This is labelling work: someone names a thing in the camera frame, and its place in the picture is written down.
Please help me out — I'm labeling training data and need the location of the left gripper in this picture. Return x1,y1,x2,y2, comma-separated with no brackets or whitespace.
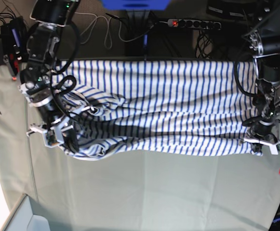
241,131,280,154

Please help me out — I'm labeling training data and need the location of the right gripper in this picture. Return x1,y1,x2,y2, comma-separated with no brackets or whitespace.
26,105,97,153

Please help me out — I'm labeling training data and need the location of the blue white striped t-shirt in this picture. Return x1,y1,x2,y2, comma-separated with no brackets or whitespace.
52,60,256,161

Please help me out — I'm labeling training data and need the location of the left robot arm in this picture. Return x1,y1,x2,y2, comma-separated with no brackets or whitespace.
233,0,280,155

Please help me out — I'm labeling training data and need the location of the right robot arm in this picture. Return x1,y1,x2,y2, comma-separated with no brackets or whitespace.
18,0,90,154

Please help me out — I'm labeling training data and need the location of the green table cloth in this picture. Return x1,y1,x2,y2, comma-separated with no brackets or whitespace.
0,66,280,231

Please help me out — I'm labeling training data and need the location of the white bin at corner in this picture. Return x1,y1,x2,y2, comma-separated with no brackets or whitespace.
0,193,50,231

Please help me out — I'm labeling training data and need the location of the red clamp at table left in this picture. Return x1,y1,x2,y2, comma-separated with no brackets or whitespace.
0,25,22,81

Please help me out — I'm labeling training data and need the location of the black power strip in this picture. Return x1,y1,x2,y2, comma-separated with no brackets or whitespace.
167,19,222,31

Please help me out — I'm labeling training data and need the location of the blue box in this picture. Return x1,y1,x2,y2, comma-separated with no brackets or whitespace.
101,0,170,10

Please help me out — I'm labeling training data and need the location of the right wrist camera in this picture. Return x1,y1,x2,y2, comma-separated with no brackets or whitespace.
42,130,63,148

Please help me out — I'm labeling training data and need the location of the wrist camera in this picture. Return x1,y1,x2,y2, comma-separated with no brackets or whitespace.
269,141,280,155
42,130,63,148

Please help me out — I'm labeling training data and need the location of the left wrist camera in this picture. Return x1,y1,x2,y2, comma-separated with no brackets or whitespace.
269,141,280,155

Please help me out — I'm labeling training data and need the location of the white looped cable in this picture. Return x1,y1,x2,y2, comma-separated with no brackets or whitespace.
78,9,114,50

